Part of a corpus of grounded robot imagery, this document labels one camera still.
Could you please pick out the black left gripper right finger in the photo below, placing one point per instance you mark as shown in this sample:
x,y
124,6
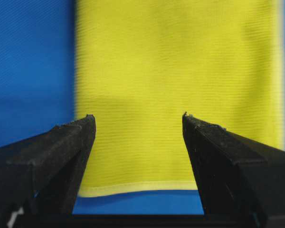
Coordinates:
x,y
238,179

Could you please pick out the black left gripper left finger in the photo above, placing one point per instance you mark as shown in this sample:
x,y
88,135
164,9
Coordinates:
x,y
42,174

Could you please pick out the yellow-green microfiber towel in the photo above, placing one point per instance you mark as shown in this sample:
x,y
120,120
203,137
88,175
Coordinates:
x,y
142,64

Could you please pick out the blue table cloth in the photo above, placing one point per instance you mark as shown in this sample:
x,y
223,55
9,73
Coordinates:
x,y
37,91

